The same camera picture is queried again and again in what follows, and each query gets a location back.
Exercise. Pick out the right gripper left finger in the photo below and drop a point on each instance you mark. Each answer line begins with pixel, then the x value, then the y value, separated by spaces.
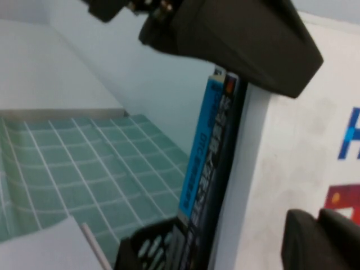
pixel 302 244

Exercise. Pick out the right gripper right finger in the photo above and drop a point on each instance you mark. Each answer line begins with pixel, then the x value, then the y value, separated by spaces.
pixel 340 247

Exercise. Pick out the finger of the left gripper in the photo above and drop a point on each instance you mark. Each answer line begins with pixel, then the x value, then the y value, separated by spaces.
pixel 107 9
pixel 239 42

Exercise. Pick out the white HEEC show catalogue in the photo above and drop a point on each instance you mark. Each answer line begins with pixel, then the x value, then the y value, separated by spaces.
pixel 295 154

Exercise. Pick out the black spine robotics book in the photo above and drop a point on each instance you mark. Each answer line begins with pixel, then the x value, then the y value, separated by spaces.
pixel 216 168

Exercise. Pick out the cyan spine book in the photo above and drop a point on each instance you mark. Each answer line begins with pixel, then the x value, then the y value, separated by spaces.
pixel 202 154

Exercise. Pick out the black mesh book holder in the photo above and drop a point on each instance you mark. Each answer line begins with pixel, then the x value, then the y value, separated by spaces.
pixel 129 253

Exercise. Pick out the green checked tablecloth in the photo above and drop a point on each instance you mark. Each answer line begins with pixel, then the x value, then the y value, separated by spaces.
pixel 84 168

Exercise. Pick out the white logistics vehicle brochure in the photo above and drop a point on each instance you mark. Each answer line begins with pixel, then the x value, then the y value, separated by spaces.
pixel 42 253

